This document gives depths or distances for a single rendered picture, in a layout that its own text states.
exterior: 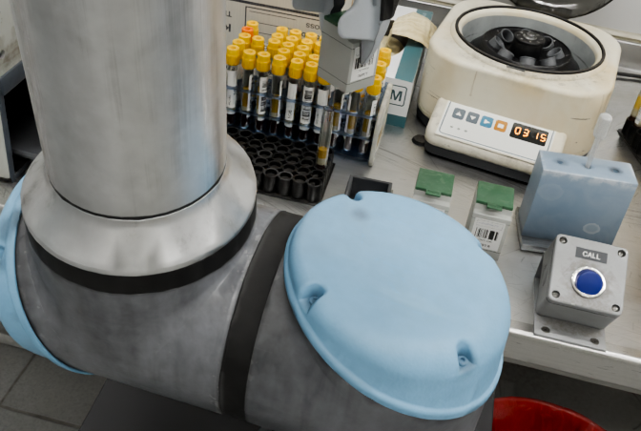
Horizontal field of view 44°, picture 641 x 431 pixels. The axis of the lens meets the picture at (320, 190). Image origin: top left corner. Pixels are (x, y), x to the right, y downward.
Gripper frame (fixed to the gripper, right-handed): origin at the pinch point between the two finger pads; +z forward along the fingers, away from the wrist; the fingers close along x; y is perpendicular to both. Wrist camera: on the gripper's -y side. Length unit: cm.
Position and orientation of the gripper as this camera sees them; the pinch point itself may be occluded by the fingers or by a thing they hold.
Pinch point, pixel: (351, 38)
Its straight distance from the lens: 81.2
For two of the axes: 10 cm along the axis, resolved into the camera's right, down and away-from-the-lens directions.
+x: 6.4, 5.1, -5.7
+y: -7.6, 3.2, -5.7
